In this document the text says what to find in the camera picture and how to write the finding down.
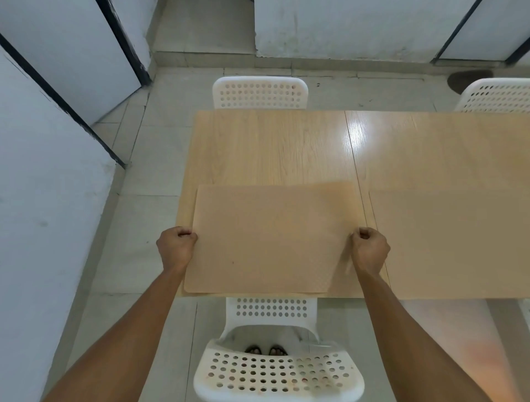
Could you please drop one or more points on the person's left hand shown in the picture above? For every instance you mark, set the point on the person's left hand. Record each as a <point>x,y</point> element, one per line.
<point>174,250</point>

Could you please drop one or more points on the person's right hand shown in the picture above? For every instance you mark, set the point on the person's right hand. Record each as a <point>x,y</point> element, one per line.
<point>371,250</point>

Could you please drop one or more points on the person's right fingers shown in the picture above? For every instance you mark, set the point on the person's right fingers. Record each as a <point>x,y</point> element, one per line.
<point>359,235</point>

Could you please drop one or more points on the person's left fingers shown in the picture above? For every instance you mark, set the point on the person's left fingers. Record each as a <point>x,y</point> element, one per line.
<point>187,235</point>

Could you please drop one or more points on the tan textured placemat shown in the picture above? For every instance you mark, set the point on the tan textured placemat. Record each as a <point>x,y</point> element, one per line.
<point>269,236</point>
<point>455,244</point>

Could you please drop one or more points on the person's right forearm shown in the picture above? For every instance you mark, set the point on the person's right forearm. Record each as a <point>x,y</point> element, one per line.
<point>410,331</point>

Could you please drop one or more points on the person's left forearm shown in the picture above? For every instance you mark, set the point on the person's left forearm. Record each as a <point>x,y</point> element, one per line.
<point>124,331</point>

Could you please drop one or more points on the person's left foot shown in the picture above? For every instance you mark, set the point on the person's left foot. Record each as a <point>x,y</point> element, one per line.
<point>253,351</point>

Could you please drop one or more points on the person's foot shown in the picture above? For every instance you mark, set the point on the person's foot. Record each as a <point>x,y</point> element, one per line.
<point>278,351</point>
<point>253,351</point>

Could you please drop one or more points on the person's right foot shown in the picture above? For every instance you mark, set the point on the person's right foot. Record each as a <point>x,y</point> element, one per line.
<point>278,351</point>

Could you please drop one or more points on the white perforated plastic chair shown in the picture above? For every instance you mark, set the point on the white perforated plastic chair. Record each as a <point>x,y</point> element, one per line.
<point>260,93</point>
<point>273,377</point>
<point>497,96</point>

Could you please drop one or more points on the black partition frame bar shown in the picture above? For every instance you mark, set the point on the black partition frame bar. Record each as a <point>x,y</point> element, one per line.
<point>62,101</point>
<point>519,51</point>
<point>126,45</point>
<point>457,31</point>

